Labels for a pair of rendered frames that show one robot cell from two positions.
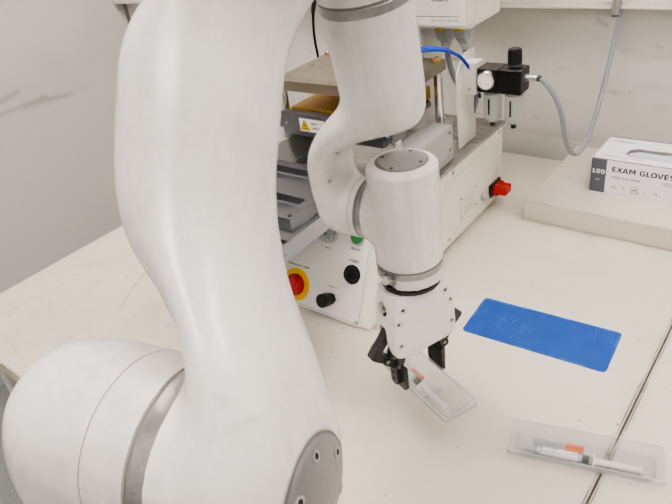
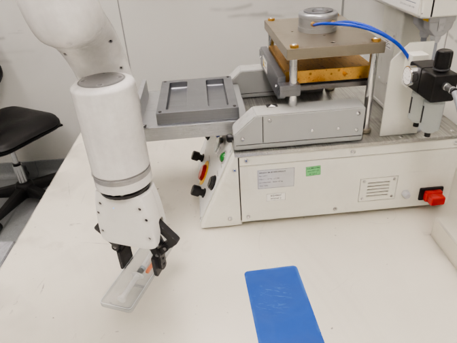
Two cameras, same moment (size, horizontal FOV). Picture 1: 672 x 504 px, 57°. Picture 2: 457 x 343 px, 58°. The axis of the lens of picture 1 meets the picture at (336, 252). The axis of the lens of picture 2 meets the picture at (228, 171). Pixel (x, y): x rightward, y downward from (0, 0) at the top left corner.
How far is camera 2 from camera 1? 71 cm
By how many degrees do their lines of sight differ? 39
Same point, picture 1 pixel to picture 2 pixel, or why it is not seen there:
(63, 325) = not seen: hidden behind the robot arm
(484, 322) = (264, 279)
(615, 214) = not seen: outside the picture
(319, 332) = (183, 209)
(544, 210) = (445, 237)
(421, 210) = (87, 124)
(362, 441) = (95, 282)
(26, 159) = (240, 47)
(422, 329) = (119, 229)
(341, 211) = not seen: hidden behind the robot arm
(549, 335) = (285, 327)
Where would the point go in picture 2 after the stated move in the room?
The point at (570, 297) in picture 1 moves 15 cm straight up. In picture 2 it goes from (352, 317) to (362, 246)
